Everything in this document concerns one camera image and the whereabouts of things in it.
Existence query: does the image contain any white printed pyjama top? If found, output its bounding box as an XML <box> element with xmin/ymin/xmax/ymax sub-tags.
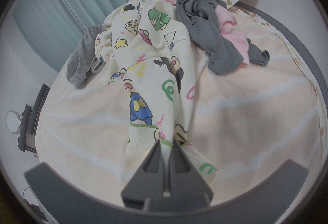
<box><xmin>95</xmin><ymin>0</ymin><xmax>218</xmax><ymax>185</ymax></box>

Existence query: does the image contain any blue-green curtain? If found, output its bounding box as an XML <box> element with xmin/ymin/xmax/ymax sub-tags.
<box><xmin>13</xmin><ymin>0</ymin><xmax>203</xmax><ymax>75</ymax></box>

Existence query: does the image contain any bed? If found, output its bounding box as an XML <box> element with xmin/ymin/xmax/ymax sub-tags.
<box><xmin>36</xmin><ymin>0</ymin><xmax>328</xmax><ymax>208</ymax></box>

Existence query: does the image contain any black chest of drawers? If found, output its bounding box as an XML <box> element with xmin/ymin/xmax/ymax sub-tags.
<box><xmin>33</xmin><ymin>84</ymin><xmax>51</xmax><ymax>136</ymax></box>

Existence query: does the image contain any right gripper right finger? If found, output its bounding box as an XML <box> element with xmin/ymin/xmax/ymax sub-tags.
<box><xmin>168</xmin><ymin>141</ymin><xmax>214</xmax><ymax>206</ymax></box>

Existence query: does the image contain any pink garment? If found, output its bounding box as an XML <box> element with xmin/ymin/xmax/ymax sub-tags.
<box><xmin>164</xmin><ymin>0</ymin><xmax>251</xmax><ymax>66</ymax></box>

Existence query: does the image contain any black garment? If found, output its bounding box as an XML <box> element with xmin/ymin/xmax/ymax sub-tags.
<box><xmin>175</xmin><ymin>0</ymin><xmax>244</xmax><ymax>76</ymax></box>

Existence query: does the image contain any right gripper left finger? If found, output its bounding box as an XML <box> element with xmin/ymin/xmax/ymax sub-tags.
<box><xmin>121</xmin><ymin>140</ymin><xmax>167</xmax><ymax>210</ymax></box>

